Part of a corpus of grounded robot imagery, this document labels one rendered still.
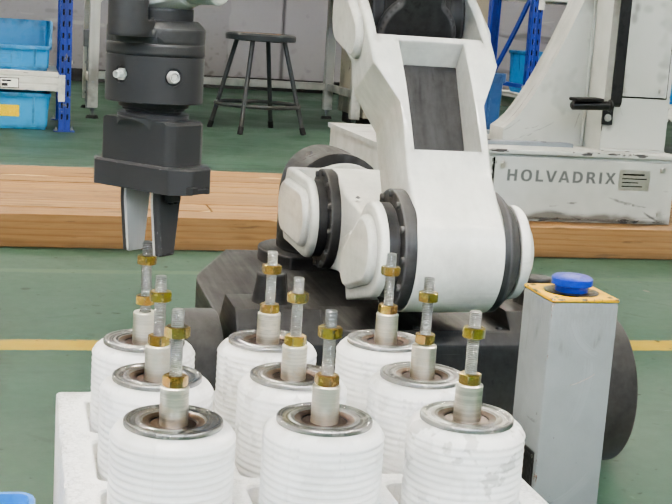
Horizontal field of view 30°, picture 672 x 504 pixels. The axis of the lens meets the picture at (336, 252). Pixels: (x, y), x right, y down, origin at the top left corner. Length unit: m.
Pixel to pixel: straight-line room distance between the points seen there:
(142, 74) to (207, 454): 0.35
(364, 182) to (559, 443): 0.63
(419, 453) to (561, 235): 2.27
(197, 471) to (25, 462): 0.70
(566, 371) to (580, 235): 2.04
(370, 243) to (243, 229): 1.60
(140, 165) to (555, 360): 0.43
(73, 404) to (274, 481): 0.32
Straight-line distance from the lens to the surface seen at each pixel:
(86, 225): 2.96
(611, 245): 3.30
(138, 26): 1.09
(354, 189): 1.73
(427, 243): 1.39
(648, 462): 1.77
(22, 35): 6.12
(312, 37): 9.56
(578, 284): 1.23
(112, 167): 1.16
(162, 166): 1.12
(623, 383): 1.64
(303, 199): 1.76
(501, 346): 1.58
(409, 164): 1.44
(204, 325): 1.51
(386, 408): 1.10
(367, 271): 1.42
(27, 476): 1.57
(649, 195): 3.41
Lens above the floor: 0.56
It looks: 11 degrees down
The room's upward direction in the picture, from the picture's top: 4 degrees clockwise
